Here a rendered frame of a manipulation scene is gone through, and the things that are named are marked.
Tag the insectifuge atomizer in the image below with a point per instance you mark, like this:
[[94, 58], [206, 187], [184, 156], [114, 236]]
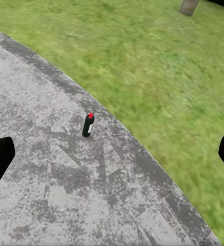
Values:
[[88, 125]]

